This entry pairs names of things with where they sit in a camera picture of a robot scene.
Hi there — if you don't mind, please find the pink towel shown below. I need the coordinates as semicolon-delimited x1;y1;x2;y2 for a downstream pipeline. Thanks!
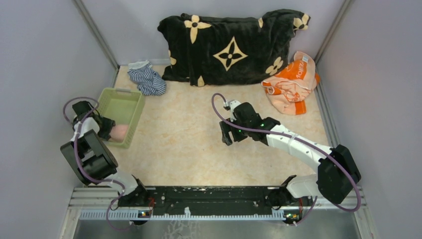
109;124;129;142

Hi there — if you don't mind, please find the orange white towel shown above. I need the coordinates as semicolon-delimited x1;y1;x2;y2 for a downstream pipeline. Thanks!
261;51;320;116

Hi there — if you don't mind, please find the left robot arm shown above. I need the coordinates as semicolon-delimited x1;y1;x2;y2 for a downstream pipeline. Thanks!
60;97;150;207

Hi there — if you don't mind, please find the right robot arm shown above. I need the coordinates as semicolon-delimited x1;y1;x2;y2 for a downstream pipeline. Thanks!
219;100;361;206

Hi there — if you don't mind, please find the green plastic basket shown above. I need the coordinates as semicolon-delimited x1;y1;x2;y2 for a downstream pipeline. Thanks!
98;88;145;148

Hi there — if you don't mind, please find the blue striped cloth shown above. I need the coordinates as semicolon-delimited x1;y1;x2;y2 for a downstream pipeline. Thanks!
127;61;167;96

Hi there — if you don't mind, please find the black floral pillow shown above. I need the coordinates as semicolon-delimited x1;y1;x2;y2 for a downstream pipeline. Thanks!
157;9;311;87

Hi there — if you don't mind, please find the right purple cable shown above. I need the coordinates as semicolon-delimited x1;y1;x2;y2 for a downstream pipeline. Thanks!
211;93;362;226

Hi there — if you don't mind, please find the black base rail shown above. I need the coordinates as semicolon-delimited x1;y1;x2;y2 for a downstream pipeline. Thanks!
118;185;314;219

